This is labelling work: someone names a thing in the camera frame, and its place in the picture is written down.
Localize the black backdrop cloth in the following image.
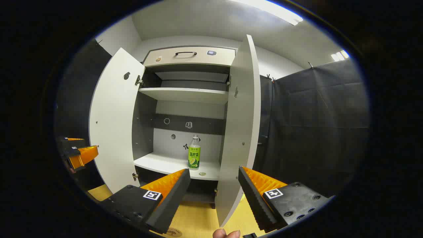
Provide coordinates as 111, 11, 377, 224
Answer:
55, 39, 370, 199

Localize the small ceiling light panel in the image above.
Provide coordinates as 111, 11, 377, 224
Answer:
331, 50, 350, 62

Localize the white cabinet shelf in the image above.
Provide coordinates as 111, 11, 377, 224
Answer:
138, 87, 229, 105
134, 152, 221, 181

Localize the grey and white cabinet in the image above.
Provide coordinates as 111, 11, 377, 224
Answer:
132, 46, 237, 209

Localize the clear bottle with green label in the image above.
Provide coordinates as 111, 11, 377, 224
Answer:
188, 135, 201, 170

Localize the large ceiling light panel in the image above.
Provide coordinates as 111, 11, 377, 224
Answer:
228, 0, 303, 26

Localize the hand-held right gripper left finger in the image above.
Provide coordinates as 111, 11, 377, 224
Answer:
99, 169, 191, 234

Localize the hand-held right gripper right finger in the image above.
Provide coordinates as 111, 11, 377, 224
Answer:
238, 166, 336, 232

